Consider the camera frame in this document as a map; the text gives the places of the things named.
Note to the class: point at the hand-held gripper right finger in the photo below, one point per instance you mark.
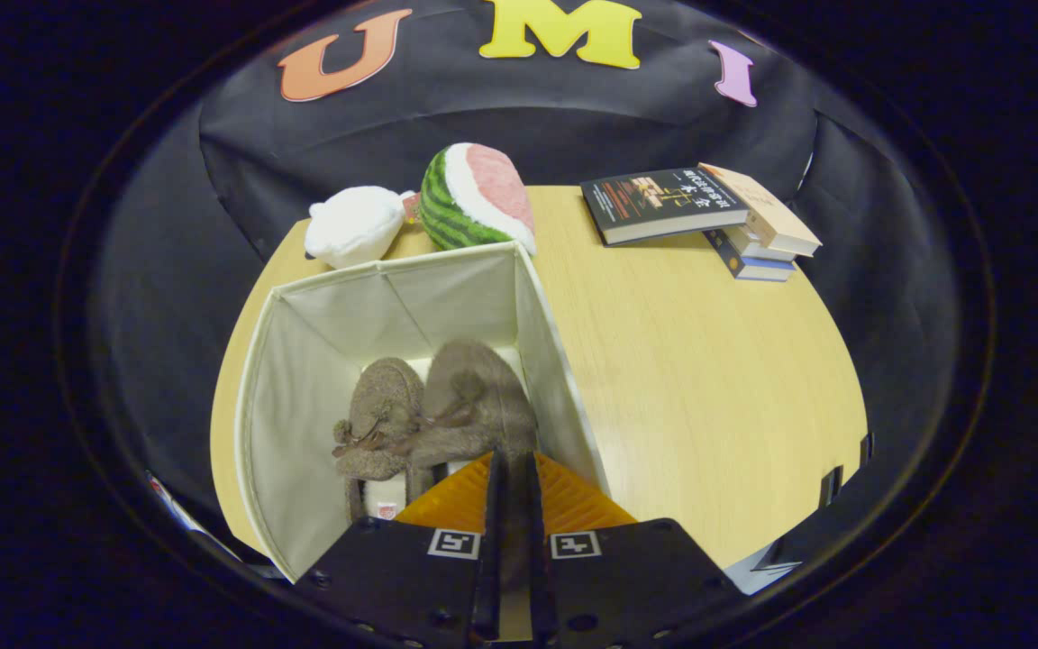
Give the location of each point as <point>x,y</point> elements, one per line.
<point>636,577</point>

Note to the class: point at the black cover book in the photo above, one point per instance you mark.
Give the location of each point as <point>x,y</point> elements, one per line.
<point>663,203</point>

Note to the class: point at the cream fabric storage box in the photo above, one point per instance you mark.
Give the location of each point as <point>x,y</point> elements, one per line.
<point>294,424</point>

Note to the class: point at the blue cover book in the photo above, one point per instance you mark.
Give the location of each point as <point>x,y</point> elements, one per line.
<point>758,269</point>

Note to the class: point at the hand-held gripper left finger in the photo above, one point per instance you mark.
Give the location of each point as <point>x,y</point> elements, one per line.
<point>393,577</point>

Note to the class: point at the beige cover book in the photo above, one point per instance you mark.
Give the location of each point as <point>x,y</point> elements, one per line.
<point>776,216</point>

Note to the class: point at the black table edge bracket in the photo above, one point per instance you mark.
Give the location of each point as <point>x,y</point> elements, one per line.
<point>866,448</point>
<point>831,487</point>

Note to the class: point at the watermelon slice plush toy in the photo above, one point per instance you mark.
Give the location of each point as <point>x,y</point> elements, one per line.
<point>465,194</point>

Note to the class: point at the blue and white display panel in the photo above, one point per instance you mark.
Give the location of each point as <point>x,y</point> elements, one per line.
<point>190,523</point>

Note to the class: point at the white plush toy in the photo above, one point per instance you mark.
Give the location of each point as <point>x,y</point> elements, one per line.
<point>352,225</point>

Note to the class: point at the brown fuzzy shoe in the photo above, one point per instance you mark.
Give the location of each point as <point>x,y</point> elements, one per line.
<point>483,388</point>
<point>384,397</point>

